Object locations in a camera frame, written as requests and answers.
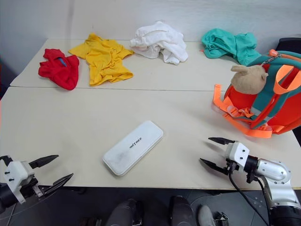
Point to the black chair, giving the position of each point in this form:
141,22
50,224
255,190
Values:
289,44

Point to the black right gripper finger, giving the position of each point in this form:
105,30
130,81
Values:
221,140
215,166

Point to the white crumpled garment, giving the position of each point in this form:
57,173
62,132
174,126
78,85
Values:
162,42

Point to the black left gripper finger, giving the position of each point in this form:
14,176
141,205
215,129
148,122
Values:
57,184
43,161

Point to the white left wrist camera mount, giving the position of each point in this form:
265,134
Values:
16,171

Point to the teal crumpled garment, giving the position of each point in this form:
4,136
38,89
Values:
230,44

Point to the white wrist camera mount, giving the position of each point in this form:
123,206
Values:
237,151
16,171

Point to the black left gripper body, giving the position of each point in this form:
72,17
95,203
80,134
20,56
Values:
29,191

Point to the orange teal backpack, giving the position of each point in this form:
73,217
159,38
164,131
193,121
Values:
285,110

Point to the yellow crumpled shirt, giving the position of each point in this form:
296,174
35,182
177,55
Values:
105,61

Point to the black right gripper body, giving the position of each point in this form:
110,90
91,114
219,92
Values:
233,166

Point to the red crumpled garment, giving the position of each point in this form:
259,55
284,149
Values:
63,70

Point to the grey rounded shape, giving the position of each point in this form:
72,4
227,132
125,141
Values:
206,215

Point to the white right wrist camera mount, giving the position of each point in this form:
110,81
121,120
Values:
237,151

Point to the dark rounded shape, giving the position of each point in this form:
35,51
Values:
182,210
124,213

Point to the beige plush toy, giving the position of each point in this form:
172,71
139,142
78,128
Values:
247,80

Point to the white rectangular case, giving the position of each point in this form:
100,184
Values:
131,149

